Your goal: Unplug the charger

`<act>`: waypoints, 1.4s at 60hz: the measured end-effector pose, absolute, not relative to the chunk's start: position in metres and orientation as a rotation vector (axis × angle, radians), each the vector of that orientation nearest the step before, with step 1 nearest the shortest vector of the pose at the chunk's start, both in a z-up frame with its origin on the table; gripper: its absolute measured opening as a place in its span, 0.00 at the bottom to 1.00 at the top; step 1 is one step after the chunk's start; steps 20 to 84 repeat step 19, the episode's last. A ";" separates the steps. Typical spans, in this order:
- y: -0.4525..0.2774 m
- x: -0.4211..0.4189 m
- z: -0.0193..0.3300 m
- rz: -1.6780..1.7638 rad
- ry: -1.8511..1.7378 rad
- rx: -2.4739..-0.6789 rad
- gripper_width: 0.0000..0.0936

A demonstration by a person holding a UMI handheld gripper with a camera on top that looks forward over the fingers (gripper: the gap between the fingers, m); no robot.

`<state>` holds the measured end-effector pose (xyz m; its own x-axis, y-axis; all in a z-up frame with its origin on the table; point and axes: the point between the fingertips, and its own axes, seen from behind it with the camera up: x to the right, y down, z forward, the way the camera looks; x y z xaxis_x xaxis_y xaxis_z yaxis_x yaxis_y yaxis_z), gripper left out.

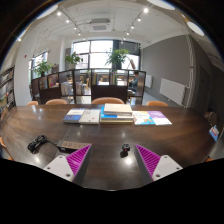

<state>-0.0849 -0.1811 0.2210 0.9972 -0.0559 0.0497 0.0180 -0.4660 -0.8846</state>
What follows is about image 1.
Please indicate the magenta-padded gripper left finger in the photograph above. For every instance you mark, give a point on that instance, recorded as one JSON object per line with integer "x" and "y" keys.
{"x": 77, "y": 160}

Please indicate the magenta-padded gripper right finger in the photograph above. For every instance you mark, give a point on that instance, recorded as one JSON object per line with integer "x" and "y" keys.
{"x": 149, "y": 160}

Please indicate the black charger block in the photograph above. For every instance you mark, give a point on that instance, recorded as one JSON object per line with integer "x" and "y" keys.
{"x": 125, "y": 147}

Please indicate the light blue and yellow book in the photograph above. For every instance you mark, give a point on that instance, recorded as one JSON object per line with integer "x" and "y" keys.
{"x": 143, "y": 118}

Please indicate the purple book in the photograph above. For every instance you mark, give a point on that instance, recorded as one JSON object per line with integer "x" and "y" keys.
{"x": 160, "y": 117}

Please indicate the dark blue book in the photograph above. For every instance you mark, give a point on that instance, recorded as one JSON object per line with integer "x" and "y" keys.
{"x": 74, "y": 116}

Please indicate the white book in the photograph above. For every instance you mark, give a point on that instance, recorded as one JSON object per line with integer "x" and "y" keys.
{"x": 90, "y": 116}

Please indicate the tan book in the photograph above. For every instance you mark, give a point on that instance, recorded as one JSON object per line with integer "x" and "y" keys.
{"x": 116, "y": 121}

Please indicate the blue sign card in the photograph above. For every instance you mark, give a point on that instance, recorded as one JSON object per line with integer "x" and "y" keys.
{"x": 214, "y": 132}

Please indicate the dark open shelf unit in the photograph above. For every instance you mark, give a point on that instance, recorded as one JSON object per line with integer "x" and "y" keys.
{"x": 108, "y": 91}

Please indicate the person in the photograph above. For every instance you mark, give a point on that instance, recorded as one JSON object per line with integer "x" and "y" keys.
{"x": 134, "y": 83}

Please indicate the potted green plant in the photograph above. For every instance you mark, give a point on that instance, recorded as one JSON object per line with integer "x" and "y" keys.
{"x": 42, "y": 68}
{"x": 73, "y": 59}
{"x": 117, "y": 56}

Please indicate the ceiling air conditioner unit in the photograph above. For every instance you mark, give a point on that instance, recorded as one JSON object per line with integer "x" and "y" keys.
{"x": 100, "y": 26}

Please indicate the ceiling lights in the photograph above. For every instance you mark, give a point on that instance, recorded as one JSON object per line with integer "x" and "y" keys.
{"x": 195, "y": 28}

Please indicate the large white wall radiator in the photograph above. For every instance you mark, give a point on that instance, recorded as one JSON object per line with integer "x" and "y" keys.
{"x": 171, "y": 90}

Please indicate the small white wall radiator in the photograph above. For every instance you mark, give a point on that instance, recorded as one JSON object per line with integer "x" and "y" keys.
{"x": 148, "y": 81}

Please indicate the wall bookshelf unit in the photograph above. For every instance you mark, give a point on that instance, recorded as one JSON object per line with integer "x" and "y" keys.
{"x": 6, "y": 90}

